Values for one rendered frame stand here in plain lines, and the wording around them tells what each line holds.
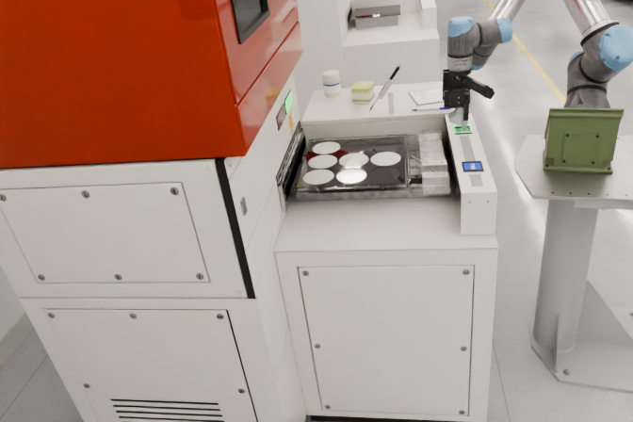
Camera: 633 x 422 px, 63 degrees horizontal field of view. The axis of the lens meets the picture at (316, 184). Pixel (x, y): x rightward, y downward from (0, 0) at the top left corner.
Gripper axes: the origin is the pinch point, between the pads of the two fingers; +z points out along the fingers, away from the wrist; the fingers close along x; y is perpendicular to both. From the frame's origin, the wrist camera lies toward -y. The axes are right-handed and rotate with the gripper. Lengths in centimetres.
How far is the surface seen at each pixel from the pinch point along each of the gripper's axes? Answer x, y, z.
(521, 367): 15, -21, 97
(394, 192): 18.9, 23.9, 13.1
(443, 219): 32.0, 9.7, 15.3
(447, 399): 46, 9, 78
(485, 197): 40.0, -0.8, 3.0
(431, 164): 13.1, 11.7, 6.6
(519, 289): -30, -30, 97
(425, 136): -10.7, 12.6, 7.5
